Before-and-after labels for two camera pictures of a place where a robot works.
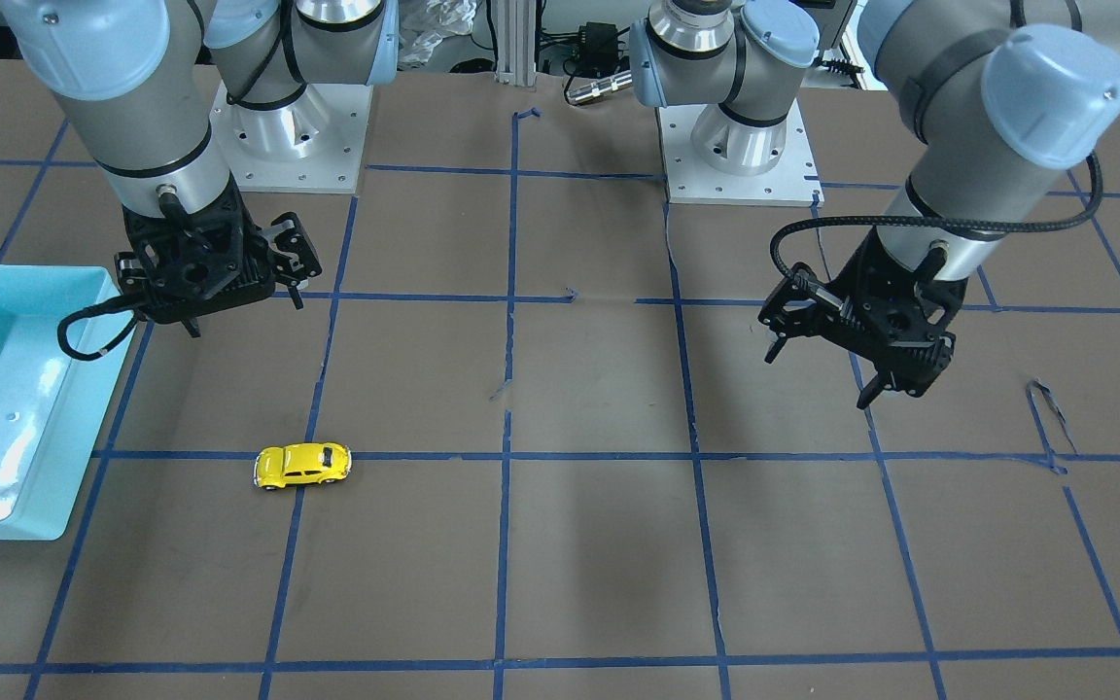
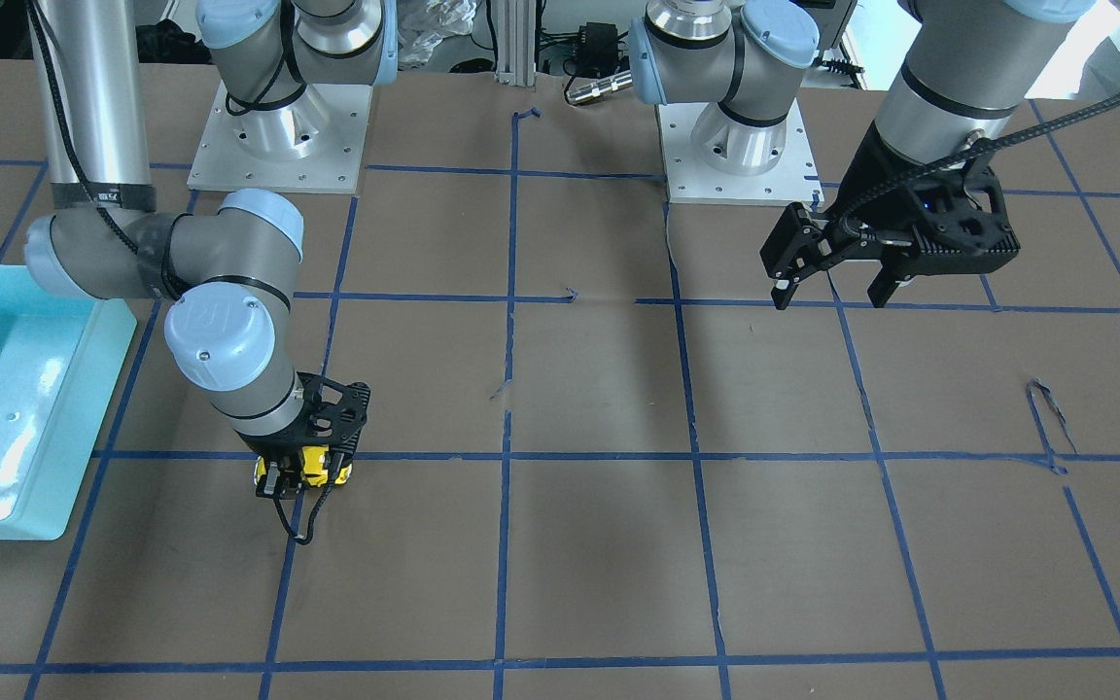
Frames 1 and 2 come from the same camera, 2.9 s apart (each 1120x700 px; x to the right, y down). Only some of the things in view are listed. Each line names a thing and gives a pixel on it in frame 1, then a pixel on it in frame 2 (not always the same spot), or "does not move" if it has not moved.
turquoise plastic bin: x=18 y=417 does not move
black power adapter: x=600 y=49 does not move
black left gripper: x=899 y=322 -> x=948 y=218
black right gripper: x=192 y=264 -> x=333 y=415
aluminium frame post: x=516 y=43 does not move
